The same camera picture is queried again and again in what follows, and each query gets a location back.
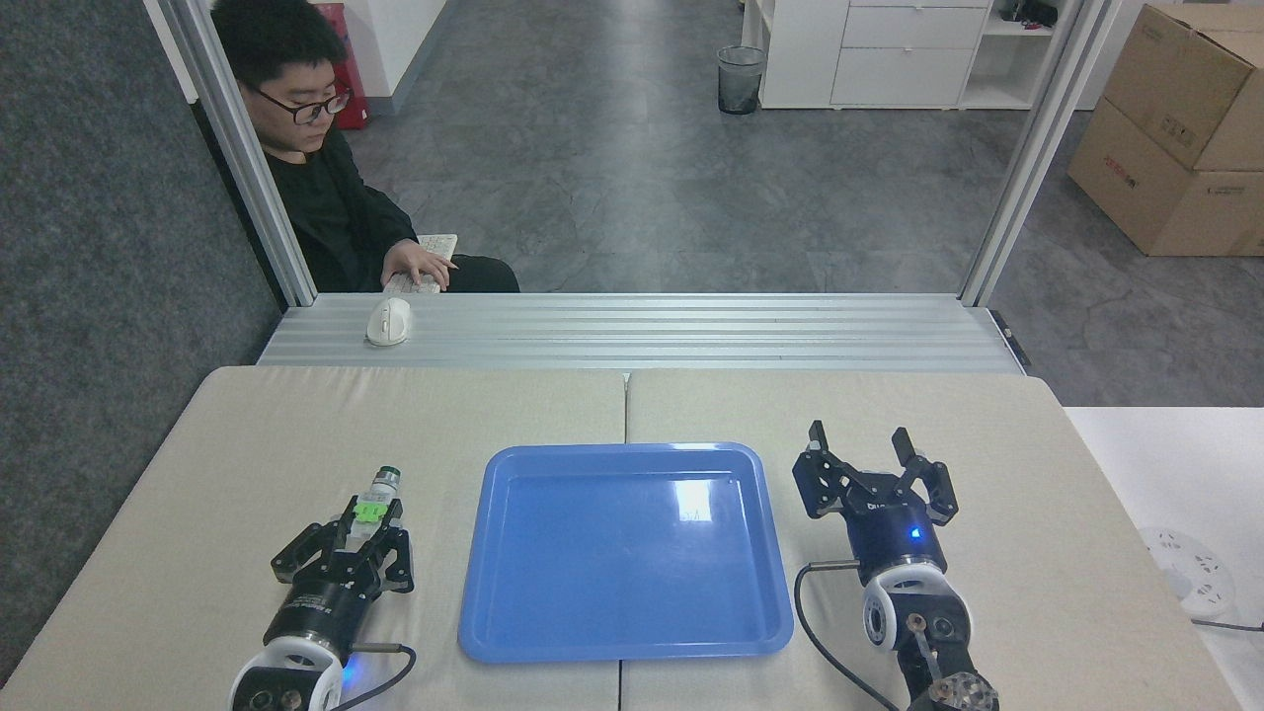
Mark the person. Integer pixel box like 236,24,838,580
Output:
209,0,521,294

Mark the silver aluminium rail platform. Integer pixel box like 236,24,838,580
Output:
256,292,1028,375

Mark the large cardboard box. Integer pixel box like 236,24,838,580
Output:
1067,97,1264,258

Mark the blue plastic tray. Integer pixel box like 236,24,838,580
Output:
458,442,795,664

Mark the white round power socket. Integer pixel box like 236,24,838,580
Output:
1137,526,1237,621

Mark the white keyboard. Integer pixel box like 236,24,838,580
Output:
382,234,460,294

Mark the white computer mouse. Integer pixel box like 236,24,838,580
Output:
365,298,413,348

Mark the silver aluminium post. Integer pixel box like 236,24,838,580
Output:
158,0,319,308
959,0,1124,308

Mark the dark grey felt partition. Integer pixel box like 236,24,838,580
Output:
0,0,289,684

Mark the black end bracket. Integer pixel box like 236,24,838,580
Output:
989,309,1034,369

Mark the small cardboard box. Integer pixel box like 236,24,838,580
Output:
1102,3,1264,173

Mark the green white switch part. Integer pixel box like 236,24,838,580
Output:
350,466,404,541

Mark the white drawer cabinet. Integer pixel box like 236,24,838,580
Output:
741,0,1066,112

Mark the red fire extinguisher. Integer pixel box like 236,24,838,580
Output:
314,2,372,130

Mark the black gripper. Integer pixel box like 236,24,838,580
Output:
791,420,960,586
262,497,417,657

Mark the person's left hand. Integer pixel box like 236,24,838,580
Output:
381,240,461,293

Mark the grey mesh waste bin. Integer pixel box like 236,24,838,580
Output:
717,45,768,116

